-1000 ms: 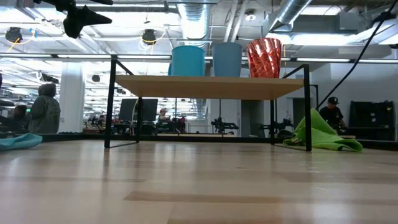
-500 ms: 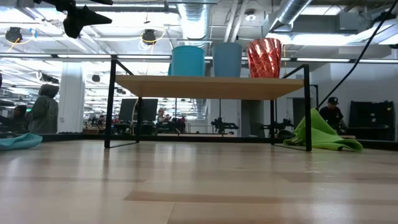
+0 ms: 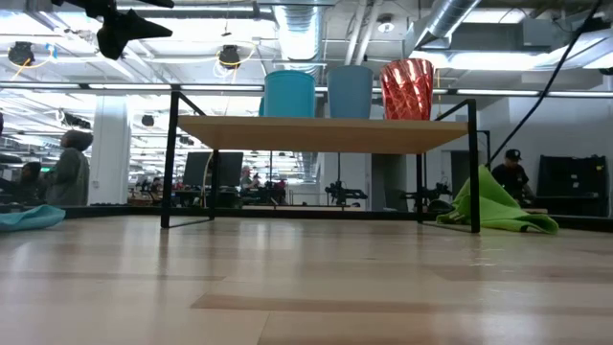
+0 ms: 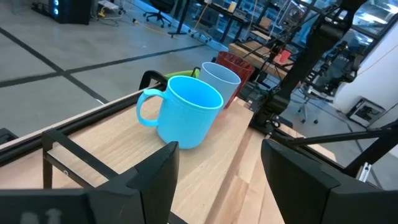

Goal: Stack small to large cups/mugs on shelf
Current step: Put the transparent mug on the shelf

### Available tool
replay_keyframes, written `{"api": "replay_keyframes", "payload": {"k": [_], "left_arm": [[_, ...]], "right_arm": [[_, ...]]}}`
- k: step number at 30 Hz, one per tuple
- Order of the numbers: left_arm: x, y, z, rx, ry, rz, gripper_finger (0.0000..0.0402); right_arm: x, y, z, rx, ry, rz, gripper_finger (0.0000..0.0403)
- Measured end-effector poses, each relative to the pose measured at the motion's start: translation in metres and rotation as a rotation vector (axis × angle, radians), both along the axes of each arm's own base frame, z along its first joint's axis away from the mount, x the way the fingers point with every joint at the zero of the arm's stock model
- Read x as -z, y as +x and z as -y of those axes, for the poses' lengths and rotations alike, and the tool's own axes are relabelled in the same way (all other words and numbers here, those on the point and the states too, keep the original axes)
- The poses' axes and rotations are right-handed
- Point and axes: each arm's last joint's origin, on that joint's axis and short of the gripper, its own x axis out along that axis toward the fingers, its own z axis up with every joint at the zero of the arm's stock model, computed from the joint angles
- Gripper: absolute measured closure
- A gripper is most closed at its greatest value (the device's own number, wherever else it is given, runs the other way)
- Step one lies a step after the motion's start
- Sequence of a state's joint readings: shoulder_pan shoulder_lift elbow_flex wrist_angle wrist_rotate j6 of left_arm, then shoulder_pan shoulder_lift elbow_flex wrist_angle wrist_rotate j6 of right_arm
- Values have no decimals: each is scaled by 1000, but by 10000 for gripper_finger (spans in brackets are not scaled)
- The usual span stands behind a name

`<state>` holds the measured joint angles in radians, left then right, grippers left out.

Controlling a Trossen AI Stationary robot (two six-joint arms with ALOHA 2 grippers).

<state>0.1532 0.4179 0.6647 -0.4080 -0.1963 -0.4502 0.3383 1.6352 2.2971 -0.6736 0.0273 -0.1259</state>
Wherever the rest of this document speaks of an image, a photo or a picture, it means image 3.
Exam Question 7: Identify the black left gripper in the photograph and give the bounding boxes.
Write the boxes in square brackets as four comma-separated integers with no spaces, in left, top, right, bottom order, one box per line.
[97,0,176,61]

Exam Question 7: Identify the turquoise mug with handle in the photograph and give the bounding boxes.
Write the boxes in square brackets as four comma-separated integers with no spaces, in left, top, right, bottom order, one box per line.
[259,70,317,119]

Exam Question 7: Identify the grey-blue plastic cup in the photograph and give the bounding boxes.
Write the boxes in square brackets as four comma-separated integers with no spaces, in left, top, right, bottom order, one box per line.
[327,65,375,120]

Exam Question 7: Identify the red patterned glass tumbler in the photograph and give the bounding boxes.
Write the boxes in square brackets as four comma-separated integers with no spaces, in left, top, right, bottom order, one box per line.
[379,57,435,121]

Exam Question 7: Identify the wooden shelf with black legs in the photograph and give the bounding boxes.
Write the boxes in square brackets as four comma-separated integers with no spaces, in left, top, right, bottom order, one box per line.
[160,88,482,235]

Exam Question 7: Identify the long ceiling light bar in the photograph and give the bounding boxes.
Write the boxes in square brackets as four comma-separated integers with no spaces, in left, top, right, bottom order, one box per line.
[0,81,358,93]

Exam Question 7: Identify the black computer monitor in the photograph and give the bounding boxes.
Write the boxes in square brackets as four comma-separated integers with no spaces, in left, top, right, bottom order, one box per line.
[182,150,244,189]

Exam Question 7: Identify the person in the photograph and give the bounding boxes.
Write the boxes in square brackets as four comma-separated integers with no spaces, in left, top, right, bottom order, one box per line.
[238,166,262,191]
[491,149,536,207]
[9,161,48,206]
[45,128,95,207]

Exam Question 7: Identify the teal cloth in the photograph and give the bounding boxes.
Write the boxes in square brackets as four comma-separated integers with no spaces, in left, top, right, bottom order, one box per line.
[0,204,67,233]

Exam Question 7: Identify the green cloth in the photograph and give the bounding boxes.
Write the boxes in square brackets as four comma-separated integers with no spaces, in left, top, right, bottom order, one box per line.
[435,165,560,236]

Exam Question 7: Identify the black storage cabinet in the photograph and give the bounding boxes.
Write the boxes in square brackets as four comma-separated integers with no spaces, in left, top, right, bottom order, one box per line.
[535,153,610,218]

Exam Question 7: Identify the ribbed silver ceiling duct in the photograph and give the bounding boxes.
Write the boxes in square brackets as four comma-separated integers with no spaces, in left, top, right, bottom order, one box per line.
[272,4,328,119]

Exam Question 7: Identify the smooth silver ceiling duct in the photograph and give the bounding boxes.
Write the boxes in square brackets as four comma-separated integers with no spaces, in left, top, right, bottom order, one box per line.
[404,0,483,52]

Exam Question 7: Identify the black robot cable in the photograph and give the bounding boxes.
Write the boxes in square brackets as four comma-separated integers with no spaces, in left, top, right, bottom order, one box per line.
[487,0,602,168]

